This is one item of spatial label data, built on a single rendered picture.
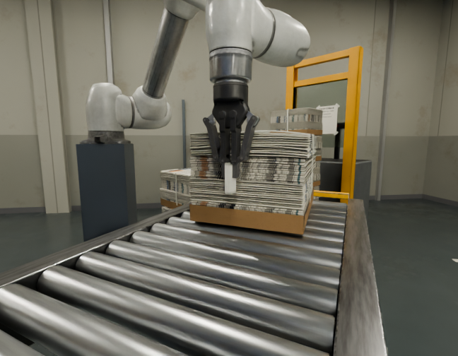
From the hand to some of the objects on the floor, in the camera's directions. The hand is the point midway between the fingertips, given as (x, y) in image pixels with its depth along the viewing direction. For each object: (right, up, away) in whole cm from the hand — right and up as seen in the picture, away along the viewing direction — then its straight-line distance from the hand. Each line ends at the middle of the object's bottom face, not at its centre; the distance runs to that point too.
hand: (230, 178), depth 58 cm
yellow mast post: (+69, -59, +249) cm, 265 cm away
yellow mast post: (+115, -65, +203) cm, 242 cm away
